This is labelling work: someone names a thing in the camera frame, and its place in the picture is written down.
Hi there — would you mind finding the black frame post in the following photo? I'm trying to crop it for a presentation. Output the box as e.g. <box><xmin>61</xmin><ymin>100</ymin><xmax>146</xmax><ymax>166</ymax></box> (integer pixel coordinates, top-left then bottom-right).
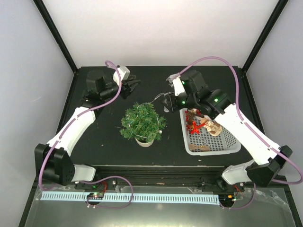
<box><xmin>33</xmin><ymin>0</ymin><xmax>78</xmax><ymax>73</ymax></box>
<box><xmin>241</xmin><ymin>0</ymin><xmax>290</xmax><ymax>71</ymax></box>

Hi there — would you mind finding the white slotted cable duct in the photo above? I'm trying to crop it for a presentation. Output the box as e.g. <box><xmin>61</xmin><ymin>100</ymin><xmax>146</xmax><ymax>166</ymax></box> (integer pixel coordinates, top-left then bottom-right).
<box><xmin>40</xmin><ymin>192</ymin><xmax>220</xmax><ymax>205</ymax></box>

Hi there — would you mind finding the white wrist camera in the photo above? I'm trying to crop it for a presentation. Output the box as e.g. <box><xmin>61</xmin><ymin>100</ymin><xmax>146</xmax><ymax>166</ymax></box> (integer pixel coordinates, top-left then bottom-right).
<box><xmin>113</xmin><ymin>66</ymin><xmax>130</xmax><ymax>86</ymax></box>
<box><xmin>166</xmin><ymin>73</ymin><xmax>185</xmax><ymax>96</ymax></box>

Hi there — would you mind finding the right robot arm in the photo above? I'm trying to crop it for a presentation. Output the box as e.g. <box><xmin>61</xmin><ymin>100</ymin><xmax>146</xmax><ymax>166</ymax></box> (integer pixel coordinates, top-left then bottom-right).
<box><xmin>162</xmin><ymin>70</ymin><xmax>292</xmax><ymax>191</ymax></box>

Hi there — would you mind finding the red ribbon bow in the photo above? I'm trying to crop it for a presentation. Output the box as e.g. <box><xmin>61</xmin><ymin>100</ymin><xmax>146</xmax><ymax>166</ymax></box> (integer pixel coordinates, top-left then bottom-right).
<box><xmin>186</xmin><ymin>122</ymin><xmax>205</xmax><ymax>134</ymax></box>

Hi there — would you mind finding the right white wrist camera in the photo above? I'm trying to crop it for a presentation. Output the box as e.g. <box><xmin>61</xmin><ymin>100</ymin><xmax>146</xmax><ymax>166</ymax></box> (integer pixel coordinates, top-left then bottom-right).
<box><xmin>166</xmin><ymin>73</ymin><xmax>185</xmax><ymax>96</ymax></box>

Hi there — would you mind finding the snowman doll ornament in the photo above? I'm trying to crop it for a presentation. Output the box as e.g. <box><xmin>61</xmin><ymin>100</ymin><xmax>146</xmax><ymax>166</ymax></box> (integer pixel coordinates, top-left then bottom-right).
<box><xmin>200</xmin><ymin>118</ymin><xmax>223</xmax><ymax>137</ymax></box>

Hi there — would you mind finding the burlap bow ornament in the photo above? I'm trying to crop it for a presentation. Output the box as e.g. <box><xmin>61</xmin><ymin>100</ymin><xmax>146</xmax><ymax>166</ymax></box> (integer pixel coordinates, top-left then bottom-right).
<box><xmin>188</xmin><ymin>143</ymin><xmax>210</xmax><ymax>152</ymax></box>

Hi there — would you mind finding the left black frame post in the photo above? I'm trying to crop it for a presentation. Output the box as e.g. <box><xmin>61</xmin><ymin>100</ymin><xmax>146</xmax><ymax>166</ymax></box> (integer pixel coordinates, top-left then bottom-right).
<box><xmin>33</xmin><ymin>0</ymin><xmax>78</xmax><ymax>73</ymax></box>

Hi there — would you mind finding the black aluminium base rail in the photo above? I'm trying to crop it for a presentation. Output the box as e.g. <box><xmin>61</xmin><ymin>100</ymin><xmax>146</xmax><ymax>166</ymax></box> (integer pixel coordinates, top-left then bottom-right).
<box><xmin>89</xmin><ymin>165</ymin><xmax>288</xmax><ymax>192</ymax></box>

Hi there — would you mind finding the white plastic basket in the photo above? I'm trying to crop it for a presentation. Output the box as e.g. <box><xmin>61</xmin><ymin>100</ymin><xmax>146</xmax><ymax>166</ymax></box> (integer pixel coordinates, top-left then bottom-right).
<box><xmin>179</xmin><ymin>109</ymin><xmax>241</xmax><ymax>156</ymax></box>

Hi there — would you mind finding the circuit board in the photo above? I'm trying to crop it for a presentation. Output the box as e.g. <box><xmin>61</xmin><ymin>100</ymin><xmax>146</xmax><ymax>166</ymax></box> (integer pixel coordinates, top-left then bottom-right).
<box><xmin>219</xmin><ymin>194</ymin><xmax>244</xmax><ymax>201</ymax></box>
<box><xmin>87</xmin><ymin>192</ymin><xmax>104</xmax><ymax>200</ymax></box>

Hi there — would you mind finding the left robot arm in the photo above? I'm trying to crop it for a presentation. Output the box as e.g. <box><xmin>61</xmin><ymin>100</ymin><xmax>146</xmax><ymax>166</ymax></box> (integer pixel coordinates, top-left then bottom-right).
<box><xmin>35</xmin><ymin>66</ymin><xmax>140</xmax><ymax>189</ymax></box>

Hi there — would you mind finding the small green christmas tree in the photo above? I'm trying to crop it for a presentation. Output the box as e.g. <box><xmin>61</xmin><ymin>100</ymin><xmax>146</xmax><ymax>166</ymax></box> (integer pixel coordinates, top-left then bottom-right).
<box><xmin>120</xmin><ymin>103</ymin><xmax>166</xmax><ymax>148</ymax></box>

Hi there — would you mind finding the left circuit board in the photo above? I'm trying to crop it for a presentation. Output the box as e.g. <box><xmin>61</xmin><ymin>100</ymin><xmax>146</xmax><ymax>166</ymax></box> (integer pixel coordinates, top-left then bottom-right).
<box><xmin>87</xmin><ymin>192</ymin><xmax>104</xmax><ymax>200</ymax></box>

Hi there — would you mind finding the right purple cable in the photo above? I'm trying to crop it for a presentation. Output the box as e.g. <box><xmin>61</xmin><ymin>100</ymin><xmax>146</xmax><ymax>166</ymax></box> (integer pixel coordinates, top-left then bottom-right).
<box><xmin>170</xmin><ymin>56</ymin><xmax>303</xmax><ymax>210</ymax></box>

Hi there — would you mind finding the right circuit board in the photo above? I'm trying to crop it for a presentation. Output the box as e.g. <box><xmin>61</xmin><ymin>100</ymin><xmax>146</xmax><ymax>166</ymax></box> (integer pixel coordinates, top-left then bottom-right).
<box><xmin>219</xmin><ymin>194</ymin><xmax>244</xmax><ymax>201</ymax></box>

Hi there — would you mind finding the right black frame post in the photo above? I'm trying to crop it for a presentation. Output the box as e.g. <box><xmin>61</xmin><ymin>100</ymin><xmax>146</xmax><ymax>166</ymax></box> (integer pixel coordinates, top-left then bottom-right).
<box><xmin>241</xmin><ymin>0</ymin><xmax>290</xmax><ymax>71</ymax></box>

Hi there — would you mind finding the pine cone ornament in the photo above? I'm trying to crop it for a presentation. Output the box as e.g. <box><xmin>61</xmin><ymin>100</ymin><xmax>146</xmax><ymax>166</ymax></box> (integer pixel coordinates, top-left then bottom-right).
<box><xmin>185</xmin><ymin>108</ymin><xmax>202</xmax><ymax>125</ymax></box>

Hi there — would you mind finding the clear string loop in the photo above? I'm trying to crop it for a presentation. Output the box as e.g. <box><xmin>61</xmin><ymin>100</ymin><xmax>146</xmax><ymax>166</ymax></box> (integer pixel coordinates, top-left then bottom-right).
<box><xmin>125</xmin><ymin>92</ymin><xmax>173</xmax><ymax>140</ymax></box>

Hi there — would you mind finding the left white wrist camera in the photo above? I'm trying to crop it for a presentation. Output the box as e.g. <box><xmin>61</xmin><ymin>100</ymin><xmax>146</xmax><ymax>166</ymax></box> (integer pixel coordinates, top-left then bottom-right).
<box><xmin>113</xmin><ymin>66</ymin><xmax>130</xmax><ymax>86</ymax></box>

